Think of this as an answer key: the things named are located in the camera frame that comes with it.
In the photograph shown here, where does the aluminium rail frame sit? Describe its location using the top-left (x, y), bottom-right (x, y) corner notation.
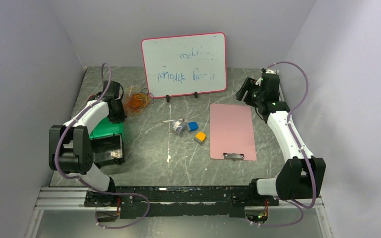
top-left (26, 187), bottom-right (333, 238)

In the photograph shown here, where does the whiteboard with pink frame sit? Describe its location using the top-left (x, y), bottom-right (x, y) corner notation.
top-left (141, 32), bottom-right (227, 99)

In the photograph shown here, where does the yellow cable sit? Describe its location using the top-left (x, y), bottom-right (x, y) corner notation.
top-left (125, 87), bottom-right (152, 116)

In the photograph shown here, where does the yellow eraser block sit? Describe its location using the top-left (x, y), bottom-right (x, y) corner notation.
top-left (193, 131), bottom-right (207, 144)

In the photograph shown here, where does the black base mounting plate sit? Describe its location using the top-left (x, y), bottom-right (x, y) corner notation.
top-left (84, 185), bottom-right (279, 219)

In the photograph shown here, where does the black plastic bin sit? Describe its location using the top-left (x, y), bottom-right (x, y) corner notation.
top-left (91, 134), bottom-right (125, 168)

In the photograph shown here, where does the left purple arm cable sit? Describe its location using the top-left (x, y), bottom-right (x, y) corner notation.
top-left (54, 63), bottom-right (151, 230)

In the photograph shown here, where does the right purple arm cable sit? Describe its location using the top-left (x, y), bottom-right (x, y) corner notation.
top-left (250, 61), bottom-right (318, 228)

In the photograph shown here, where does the red plastic bin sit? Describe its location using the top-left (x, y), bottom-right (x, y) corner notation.
top-left (88, 95), bottom-right (99, 101)

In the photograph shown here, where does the orange cable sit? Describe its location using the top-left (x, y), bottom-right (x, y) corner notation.
top-left (126, 93), bottom-right (152, 114)

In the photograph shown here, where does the pink clipboard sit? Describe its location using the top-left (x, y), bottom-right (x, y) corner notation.
top-left (209, 104), bottom-right (256, 161)

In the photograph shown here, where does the blue eraser block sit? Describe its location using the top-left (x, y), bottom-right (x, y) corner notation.
top-left (187, 121), bottom-right (198, 132)

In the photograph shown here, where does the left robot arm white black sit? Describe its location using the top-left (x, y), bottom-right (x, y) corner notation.
top-left (49, 80), bottom-right (126, 206)

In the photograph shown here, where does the clear tape roll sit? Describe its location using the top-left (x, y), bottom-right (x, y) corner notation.
top-left (172, 119), bottom-right (188, 135)

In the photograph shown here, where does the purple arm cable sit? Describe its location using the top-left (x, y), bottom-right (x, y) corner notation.
top-left (250, 61), bottom-right (318, 228)
top-left (54, 63), bottom-right (151, 230)

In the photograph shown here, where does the green plastic bin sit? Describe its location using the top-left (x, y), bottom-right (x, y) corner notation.
top-left (89, 118), bottom-right (124, 140)

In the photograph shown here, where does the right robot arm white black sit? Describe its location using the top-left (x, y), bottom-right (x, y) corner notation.
top-left (236, 72), bottom-right (326, 205)

